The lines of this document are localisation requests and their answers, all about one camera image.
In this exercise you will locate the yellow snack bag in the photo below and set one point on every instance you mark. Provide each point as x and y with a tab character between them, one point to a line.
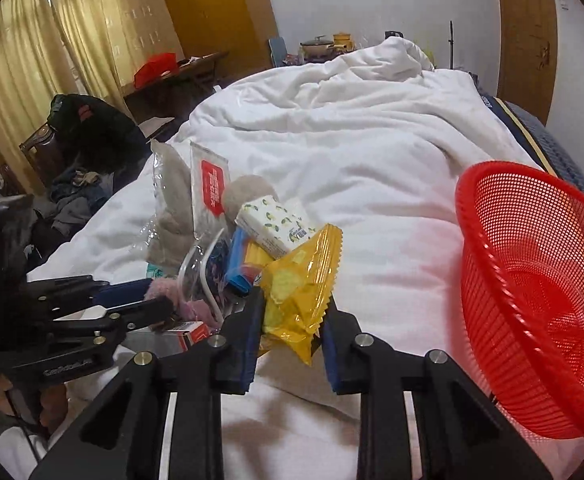
297	289

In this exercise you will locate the red mesh plastic basket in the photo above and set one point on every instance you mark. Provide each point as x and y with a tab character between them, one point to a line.
522	292

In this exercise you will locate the white packet red label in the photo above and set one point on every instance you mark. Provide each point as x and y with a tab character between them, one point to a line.
209	176

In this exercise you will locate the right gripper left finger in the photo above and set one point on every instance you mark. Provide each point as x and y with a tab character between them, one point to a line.
156	405

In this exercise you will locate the dark wooden desk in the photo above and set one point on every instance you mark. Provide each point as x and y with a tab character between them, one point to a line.
175	94

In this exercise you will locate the red bag on desk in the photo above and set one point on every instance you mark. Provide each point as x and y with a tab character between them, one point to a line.
157	66

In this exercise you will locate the lemon print tissue pack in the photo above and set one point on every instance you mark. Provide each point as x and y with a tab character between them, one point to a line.
273	226

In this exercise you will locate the blue yellow packet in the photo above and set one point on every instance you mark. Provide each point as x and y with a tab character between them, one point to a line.
246	260

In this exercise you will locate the white duvet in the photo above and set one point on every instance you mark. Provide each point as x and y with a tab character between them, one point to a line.
374	143

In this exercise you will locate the cooking pot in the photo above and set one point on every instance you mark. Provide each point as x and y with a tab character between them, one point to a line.
318	47

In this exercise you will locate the beige plush ball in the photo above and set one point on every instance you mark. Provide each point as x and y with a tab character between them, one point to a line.
243	190

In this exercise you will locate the yellow curtain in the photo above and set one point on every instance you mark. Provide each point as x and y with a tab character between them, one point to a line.
49	47

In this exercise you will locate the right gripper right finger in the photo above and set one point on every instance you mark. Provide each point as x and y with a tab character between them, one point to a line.
420	406

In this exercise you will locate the grey socks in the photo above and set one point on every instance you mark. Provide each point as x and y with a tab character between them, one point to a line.
170	232

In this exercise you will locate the clear plastic bag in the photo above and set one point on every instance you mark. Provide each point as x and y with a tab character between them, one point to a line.
202	274

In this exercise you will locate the pile of dark clothes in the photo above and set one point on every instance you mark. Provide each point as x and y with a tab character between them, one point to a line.
84	153

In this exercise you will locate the wooden wardrobe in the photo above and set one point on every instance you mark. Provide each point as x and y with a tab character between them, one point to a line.
238	29

